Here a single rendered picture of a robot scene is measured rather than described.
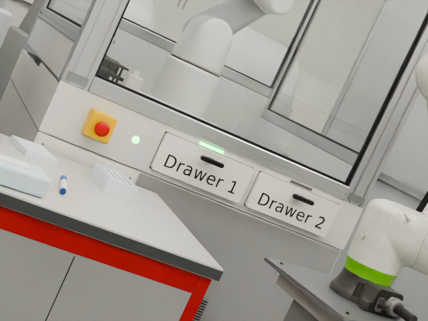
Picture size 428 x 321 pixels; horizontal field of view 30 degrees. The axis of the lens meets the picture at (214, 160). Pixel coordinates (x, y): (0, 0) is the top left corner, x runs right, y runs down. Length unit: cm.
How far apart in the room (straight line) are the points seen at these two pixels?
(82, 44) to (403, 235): 95
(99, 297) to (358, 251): 63
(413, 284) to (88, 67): 215
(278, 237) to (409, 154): 176
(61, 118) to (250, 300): 81
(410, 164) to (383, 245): 217
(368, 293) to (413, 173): 215
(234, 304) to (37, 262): 97
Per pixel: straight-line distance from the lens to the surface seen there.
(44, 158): 199
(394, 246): 192
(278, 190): 237
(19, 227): 160
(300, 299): 194
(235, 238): 238
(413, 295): 381
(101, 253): 165
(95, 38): 215
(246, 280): 245
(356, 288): 194
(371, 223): 192
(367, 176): 251
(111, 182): 194
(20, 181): 160
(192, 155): 225
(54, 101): 215
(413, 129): 414
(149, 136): 222
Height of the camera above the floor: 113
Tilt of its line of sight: 6 degrees down
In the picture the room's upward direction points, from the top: 25 degrees clockwise
